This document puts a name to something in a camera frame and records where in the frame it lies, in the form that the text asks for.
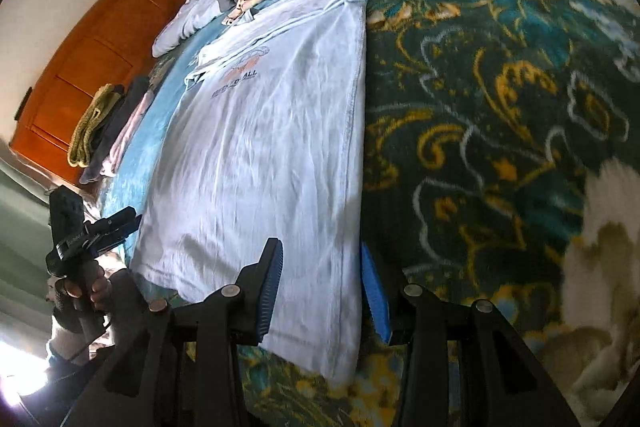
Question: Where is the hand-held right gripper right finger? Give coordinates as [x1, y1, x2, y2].
[360, 242, 584, 427]

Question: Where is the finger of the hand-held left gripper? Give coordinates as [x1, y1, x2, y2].
[97, 215, 144, 254]
[92, 206, 137, 235]

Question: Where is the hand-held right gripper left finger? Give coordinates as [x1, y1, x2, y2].
[64, 237, 286, 427]

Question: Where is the light blue t-shirt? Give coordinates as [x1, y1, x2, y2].
[128, 0, 384, 384]

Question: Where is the person's left forearm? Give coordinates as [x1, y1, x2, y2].
[42, 307, 117, 389]

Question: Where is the person's left hand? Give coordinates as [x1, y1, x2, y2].
[64, 263, 115, 314]

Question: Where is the green curtain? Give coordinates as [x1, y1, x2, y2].
[0, 141, 67, 324]

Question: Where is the folded pink garment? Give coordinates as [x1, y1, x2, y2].
[101, 89, 154, 178]

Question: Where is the folded olive green garment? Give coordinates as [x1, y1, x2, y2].
[67, 83, 118, 170]

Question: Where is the folded dark garment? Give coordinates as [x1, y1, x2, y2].
[78, 75, 152, 184]

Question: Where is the wooden headboard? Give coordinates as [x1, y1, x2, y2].
[9, 0, 202, 188]

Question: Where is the teal floral blanket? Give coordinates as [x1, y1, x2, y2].
[96, 0, 640, 427]

